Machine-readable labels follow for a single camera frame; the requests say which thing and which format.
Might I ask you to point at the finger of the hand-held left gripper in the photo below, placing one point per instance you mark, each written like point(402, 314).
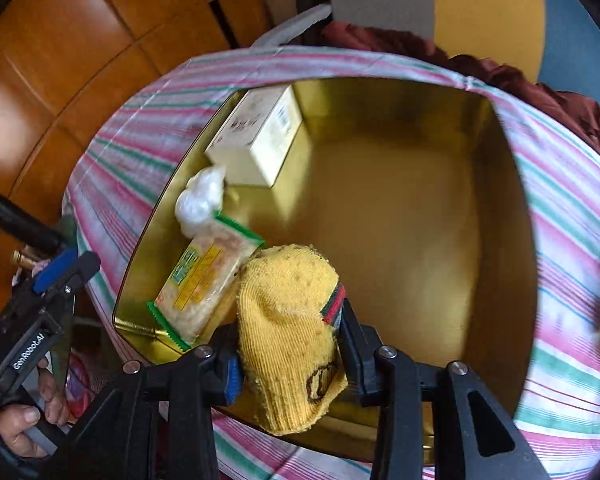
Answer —
point(65, 272)

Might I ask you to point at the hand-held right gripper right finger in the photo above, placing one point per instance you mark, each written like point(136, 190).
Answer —
point(354, 347)

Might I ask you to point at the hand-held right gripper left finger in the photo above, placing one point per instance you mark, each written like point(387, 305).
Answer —
point(232, 382)

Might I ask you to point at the gold metal tin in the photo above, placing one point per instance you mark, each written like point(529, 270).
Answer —
point(405, 220)

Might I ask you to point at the person's left hand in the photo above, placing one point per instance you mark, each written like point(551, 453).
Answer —
point(22, 425)

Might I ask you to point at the black tube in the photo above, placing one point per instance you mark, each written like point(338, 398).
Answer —
point(25, 225)

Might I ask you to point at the green-edged snack packet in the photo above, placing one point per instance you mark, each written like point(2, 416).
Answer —
point(205, 280)

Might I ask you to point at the clear crumpled plastic bag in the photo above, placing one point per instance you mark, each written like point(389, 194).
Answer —
point(200, 200)

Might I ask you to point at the striped tablecloth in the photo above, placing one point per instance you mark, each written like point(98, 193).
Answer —
point(145, 125)

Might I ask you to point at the cream cardboard box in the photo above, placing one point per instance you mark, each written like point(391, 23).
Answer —
point(260, 135)

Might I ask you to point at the maroon cloth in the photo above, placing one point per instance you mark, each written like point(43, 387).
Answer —
point(570, 105)

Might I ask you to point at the grey yellow blue chair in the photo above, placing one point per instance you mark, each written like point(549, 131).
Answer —
point(480, 5)

